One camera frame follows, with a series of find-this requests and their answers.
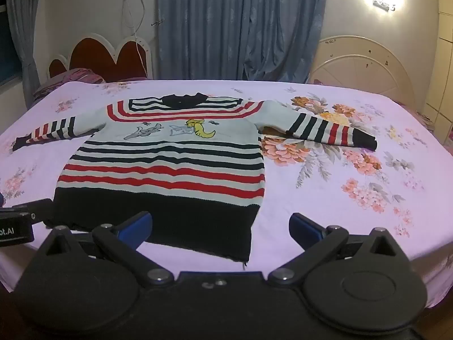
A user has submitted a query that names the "purple floral bedsheet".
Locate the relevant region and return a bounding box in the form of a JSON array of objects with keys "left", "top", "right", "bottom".
[{"left": 0, "top": 78, "right": 453, "bottom": 309}]

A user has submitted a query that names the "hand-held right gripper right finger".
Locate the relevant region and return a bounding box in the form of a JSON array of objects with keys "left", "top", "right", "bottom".
[{"left": 268, "top": 213, "right": 407, "bottom": 288}]

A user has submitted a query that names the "white charger cable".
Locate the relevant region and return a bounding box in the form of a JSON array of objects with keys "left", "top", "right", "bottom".
[{"left": 122, "top": 0, "right": 149, "bottom": 78}]

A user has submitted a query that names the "window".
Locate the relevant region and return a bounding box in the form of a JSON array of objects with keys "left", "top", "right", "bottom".
[{"left": 0, "top": 5, "right": 22, "bottom": 86}]

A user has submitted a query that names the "cream wardrobe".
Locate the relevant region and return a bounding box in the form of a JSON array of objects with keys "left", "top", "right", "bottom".
[{"left": 425, "top": 0, "right": 453, "bottom": 146}]

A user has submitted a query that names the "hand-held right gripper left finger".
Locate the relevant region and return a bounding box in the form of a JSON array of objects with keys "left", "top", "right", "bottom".
[{"left": 38, "top": 212, "right": 175, "bottom": 288}]

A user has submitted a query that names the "cream round headboard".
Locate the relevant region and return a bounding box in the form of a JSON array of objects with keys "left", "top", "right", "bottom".
[{"left": 308, "top": 35, "right": 415, "bottom": 106}]

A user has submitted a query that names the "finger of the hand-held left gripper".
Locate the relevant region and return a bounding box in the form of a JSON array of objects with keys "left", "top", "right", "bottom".
[{"left": 12, "top": 199, "right": 54, "bottom": 224}]

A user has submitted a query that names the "narrow blue curtain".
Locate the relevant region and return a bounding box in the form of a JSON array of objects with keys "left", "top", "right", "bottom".
[{"left": 5, "top": 0, "right": 46, "bottom": 110}]

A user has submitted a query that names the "striped knit children's sweater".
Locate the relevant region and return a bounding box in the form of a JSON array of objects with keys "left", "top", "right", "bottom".
[{"left": 12, "top": 92, "right": 377, "bottom": 263}]

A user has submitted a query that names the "red heart-shaped headboard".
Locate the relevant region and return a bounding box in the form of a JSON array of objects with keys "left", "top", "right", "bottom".
[{"left": 47, "top": 33, "right": 153, "bottom": 83}]

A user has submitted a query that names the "wide blue curtain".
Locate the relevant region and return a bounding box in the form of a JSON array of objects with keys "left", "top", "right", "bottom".
[{"left": 156, "top": 0, "right": 328, "bottom": 84}]

